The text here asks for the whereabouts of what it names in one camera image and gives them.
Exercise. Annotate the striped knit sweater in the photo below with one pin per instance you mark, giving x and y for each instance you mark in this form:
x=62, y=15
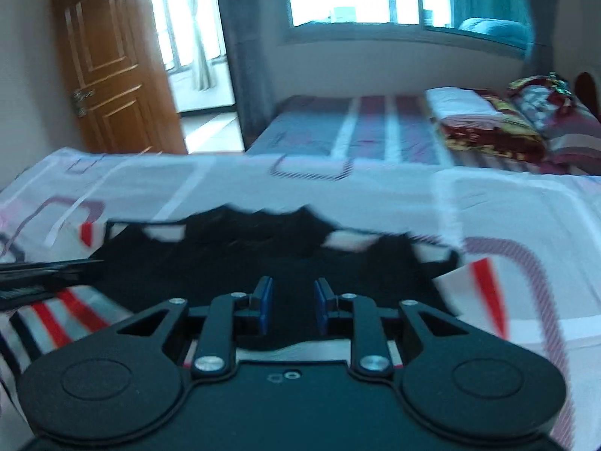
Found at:
x=281, y=249

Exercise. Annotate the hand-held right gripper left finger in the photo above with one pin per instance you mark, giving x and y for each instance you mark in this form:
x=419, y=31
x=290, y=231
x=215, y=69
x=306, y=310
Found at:
x=264, y=303

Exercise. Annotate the white sheer curtain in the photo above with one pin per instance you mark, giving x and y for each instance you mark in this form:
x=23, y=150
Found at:
x=199, y=33

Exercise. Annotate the brown wooden door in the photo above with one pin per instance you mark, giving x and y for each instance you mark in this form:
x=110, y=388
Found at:
x=108, y=65

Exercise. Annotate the adjoining room window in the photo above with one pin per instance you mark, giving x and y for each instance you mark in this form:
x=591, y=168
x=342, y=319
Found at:
x=171, y=23

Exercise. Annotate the bed with patterned sheet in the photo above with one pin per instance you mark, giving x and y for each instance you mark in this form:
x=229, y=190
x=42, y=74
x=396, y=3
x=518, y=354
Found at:
x=234, y=183

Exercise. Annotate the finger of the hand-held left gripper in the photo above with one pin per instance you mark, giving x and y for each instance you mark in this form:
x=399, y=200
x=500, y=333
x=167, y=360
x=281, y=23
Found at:
x=42, y=277

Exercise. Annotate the grey curtain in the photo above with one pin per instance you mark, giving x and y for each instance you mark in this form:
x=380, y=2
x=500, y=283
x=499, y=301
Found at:
x=244, y=56

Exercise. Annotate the bed with striped sheet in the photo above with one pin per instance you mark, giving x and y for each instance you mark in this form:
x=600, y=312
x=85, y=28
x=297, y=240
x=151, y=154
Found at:
x=319, y=136

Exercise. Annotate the folded white cloth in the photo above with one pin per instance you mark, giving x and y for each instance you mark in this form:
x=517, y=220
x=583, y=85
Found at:
x=458, y=103

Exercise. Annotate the striped pillow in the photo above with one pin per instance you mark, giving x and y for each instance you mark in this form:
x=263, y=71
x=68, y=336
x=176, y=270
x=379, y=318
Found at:
x=575, y=138
x=544, y=96

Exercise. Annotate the red floral blanket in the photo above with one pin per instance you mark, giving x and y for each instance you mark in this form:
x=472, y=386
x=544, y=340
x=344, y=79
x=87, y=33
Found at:
x=493, y=138

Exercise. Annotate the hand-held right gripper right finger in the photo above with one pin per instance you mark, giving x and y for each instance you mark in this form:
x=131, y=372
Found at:
x=321, y=305

